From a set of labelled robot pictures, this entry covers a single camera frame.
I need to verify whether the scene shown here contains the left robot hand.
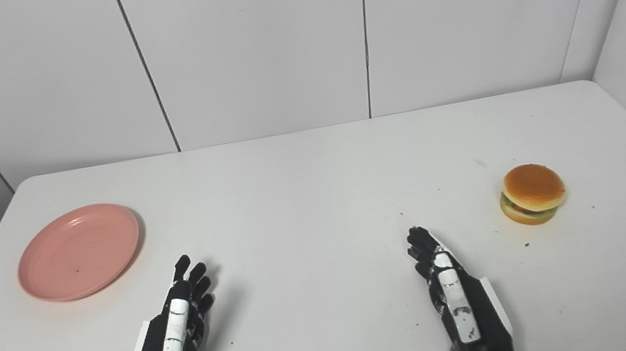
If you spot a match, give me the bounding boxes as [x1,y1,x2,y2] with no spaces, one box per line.
[107,251,223,351]

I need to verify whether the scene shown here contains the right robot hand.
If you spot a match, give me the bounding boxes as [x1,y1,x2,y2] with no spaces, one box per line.
[403,213,517,351]

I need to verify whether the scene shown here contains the pink plate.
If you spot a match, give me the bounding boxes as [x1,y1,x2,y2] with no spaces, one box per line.
[9,197,151,309]

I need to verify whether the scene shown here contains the toy hamburger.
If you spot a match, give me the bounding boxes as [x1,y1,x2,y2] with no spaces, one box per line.
[494,158,571,230]

